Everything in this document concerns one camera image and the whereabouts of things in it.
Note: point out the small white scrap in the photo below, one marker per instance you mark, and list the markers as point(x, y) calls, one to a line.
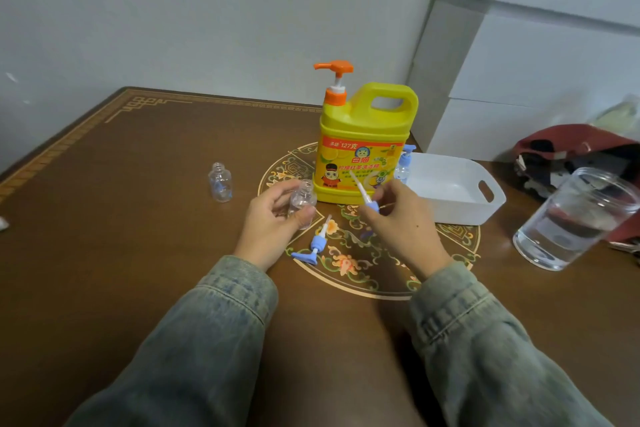
point(3, 224)

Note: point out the person's left thumb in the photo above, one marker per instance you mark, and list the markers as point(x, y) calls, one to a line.
point(300, 221)

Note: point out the person's right hand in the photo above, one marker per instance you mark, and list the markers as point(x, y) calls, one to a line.
point(407, 231)

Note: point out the person's left forearm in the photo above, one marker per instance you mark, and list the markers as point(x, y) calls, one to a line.
point(200, 346)

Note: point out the small clear plastic bottle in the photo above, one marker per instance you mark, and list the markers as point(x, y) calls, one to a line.
point(303, 199)
point(221, 185)

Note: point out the white cabinet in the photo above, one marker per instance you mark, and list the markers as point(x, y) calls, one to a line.
point(525, 51)

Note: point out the clear glass jar of water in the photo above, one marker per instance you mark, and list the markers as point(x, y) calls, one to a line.
point(570, 221)

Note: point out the white plastic basket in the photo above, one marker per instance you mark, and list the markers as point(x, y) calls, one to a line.
point(450, 191)

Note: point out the person's left hand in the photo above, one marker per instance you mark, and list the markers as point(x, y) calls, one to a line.
point(262, 234)

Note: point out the metal keys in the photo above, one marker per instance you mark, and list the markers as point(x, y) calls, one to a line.
point(627, 245)

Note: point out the person's right forearm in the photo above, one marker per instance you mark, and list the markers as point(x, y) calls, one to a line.
point(490, 356)

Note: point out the person's right thumb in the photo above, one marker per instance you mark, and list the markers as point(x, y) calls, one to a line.
point(370, 217)

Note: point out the dark red bag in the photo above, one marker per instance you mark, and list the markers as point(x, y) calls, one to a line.
point(575, 146)

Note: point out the yellow detergent jug orange pump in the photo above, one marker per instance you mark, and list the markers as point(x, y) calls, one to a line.
point(360, 136)

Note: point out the pale green plastic bag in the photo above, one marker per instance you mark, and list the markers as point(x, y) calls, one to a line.
point(620, 116)

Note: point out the blue pump head with tube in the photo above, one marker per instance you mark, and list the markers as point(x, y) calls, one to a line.
point(364, 194)
point(317, 244)

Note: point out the clear bottle with blue pump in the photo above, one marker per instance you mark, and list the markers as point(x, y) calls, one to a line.
point(403, 166)

